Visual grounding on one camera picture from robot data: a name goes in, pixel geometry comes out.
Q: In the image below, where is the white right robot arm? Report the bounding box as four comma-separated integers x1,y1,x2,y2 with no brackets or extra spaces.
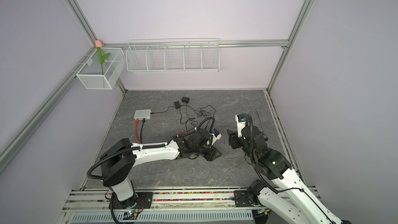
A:
228,114,345,224

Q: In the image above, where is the black power adapter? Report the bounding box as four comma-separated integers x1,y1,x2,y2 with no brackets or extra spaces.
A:
181,97,190,104
174,101,181,109

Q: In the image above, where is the white mesh box basket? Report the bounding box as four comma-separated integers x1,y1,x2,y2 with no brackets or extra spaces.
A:
77,48,126,90

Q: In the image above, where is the white wire wall basket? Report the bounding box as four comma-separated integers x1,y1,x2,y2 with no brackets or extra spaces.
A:
126,38,220,73

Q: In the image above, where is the red ethernet cable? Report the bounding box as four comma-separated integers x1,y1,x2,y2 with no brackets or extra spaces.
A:
135,119,184,144

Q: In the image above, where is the pink artificial tulip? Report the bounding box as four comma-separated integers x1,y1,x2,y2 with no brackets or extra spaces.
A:
95,39,110,75

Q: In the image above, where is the black power adapter far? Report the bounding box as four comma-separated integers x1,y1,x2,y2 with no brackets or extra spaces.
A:
181,97,190,104

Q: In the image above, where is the black power adapter near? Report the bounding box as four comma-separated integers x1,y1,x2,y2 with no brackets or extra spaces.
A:
174,101,181,109

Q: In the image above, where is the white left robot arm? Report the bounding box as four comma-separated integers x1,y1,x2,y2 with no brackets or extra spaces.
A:
86,117,222,202

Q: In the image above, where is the black power cable with plug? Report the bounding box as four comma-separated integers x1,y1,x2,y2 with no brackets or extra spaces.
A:
150,105,175,115

